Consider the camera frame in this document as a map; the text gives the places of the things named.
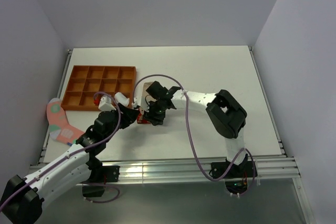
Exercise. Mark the beige red reindeer sock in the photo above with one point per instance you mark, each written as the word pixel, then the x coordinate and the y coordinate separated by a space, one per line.
pixel 144 103

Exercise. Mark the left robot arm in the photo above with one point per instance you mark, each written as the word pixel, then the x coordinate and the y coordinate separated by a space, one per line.
pixel 24 199

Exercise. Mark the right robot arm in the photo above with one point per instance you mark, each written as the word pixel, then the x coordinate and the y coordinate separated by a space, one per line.
pixel 226 114

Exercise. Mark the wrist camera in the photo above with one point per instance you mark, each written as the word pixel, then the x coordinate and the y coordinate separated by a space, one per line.
pixel 136 103
pixel 105 104

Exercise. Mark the pink patterned sock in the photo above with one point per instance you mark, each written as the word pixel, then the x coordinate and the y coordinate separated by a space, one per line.
pixel 59 128

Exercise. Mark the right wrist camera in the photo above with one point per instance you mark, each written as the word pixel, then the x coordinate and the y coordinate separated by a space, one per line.
pixel 136 103

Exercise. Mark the aluminium frame rail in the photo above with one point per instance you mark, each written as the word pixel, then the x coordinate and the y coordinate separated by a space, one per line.
pixel 186 170

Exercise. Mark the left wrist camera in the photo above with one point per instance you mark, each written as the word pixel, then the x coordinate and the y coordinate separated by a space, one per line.
pixel 105 104

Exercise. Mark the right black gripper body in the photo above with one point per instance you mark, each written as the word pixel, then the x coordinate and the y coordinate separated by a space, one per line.
pixel 155 109

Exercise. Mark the orange compartment tray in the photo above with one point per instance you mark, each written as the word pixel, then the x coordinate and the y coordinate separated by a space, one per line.
pixel 85 81

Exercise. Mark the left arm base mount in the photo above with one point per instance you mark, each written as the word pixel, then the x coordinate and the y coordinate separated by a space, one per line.
pixel 99 183

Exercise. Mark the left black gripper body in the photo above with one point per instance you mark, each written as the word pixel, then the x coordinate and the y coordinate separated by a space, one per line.
pixel 126 118

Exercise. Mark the white sock black cuff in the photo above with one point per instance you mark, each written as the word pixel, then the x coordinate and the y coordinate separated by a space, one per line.
pixel 122 99

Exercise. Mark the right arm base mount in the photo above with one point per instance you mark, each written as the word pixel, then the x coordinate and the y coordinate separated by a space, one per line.
pixel 238 175

